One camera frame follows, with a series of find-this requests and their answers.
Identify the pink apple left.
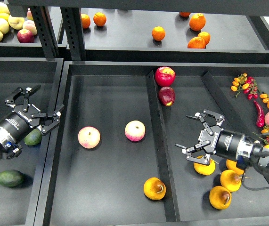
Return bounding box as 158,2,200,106
78,126,100,149

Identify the pink apple centre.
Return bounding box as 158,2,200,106
124,120,146,142

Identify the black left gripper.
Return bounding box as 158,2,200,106
0,84,65,145

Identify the red chili pepper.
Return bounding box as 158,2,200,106
253,100,265,128

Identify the yellow pear bottom pile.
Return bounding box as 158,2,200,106
209,186,232,210

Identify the orange on shelf right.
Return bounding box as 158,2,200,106
198,32,211,45

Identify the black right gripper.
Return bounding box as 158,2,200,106
175,109,246,165

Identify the dark red apple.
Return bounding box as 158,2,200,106
158,87,175,106

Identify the yellow apple on shelf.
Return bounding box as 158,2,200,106
8,15,25,30

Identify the red apple on shelf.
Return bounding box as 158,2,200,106
17,29,34,43

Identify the pale yellow apple shelf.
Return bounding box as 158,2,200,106
0,18,10,34

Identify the yellow pear middle pile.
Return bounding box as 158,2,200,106
220,169,242,192

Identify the pale peach on shelf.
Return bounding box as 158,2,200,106
23,20,37,36

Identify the yellow pear with brown top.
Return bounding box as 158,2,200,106
226,159,244,175

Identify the black middle tray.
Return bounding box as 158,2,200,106
35,61,269,226

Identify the orange on shelf front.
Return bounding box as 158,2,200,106
187,37,206,48

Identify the black shelf upright post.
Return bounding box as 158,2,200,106
60,7,86,61

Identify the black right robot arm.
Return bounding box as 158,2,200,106
175,109,269,177

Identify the yellow lemon on shelf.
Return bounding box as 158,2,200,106
0,13,10,21

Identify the bright red apple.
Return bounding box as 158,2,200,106
155,66,176,87

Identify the cherry tomato bunch upper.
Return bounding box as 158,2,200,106
230,73,258,100

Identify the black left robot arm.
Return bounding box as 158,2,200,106
0,85,64,160

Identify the pale pear back shelf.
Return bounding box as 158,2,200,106
0,2,10,15

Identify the dark green avocado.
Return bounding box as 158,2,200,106
0,169,24,187

